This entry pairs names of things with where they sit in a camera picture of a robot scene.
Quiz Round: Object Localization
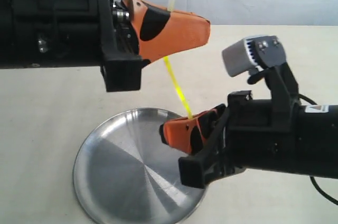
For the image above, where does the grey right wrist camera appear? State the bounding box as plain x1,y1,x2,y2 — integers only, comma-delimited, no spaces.
221,35,286,77

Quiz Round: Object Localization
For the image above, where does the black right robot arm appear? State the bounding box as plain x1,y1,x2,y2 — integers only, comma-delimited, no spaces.
159,91,337,189

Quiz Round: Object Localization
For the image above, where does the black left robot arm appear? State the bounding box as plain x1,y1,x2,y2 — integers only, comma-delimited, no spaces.
1,0,211,92

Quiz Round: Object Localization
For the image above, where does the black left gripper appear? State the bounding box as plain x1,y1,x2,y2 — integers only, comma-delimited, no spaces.
10,0,168,92

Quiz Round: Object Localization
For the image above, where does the round steel plate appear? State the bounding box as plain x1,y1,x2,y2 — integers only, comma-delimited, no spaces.
72,107,206,223

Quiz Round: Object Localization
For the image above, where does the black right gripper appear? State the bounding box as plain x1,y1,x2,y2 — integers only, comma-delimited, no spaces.
159,90,298,189

